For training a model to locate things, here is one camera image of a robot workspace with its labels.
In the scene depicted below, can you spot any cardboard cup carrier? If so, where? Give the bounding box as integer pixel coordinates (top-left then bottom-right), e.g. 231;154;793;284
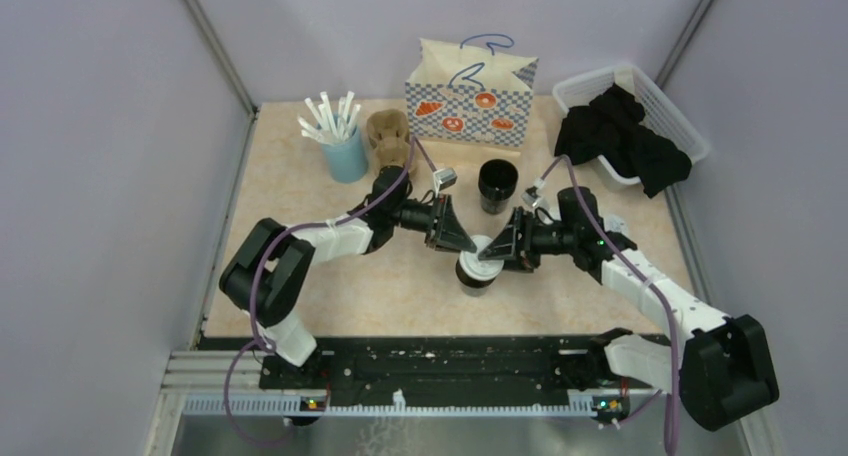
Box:
366;109;411;176

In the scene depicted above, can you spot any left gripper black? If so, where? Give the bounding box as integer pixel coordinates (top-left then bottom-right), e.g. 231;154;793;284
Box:
390;193;477;256

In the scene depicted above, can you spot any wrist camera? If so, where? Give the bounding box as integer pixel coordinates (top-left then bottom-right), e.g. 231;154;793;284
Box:
521;178;549;211
432;167;458;195

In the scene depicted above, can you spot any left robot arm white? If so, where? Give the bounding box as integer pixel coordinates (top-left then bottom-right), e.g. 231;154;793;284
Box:
218;166;476;390

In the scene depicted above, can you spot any blue straw holder cup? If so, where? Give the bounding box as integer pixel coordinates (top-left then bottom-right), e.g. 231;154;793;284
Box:
320;127;369;184

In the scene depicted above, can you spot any checkered paper takeout bag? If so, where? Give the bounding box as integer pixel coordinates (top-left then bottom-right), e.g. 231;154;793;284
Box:
405;33;539;149

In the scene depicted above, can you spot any white wrapped straws bundle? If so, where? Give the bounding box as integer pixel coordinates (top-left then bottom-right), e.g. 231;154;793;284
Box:
297;91;361;146

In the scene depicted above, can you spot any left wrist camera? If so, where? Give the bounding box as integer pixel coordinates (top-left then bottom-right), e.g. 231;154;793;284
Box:
432;167;458;195

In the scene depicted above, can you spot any stack of black cups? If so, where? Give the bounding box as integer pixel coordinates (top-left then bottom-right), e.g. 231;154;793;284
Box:
478;159;519;215

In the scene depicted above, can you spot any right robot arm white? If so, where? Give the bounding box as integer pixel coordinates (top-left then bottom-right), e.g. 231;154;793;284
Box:
478;186;780;431

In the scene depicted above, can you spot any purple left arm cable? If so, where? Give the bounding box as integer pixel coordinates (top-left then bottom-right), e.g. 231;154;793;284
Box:
223;134;442;449

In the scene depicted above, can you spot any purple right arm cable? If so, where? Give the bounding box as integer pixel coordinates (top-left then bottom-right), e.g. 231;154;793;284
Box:
539;154;684;456

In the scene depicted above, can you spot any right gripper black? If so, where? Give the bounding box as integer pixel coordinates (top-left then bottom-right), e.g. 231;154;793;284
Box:
480;207;578;274

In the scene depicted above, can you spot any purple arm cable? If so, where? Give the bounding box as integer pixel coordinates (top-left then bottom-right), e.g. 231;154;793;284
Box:
539;154;684;456
223;134;442;449

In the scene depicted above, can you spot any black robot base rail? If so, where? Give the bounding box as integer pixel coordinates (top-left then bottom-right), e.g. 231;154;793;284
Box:
231;333;654;418

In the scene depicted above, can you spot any white plastic basket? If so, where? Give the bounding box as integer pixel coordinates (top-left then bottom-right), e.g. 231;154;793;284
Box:
551;65;709;198

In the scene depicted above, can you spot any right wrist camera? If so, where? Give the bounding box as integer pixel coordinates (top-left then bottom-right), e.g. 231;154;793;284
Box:
521;178;549;211

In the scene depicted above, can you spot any black cloth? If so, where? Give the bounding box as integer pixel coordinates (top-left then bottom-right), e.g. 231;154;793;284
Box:
553;84;693;198

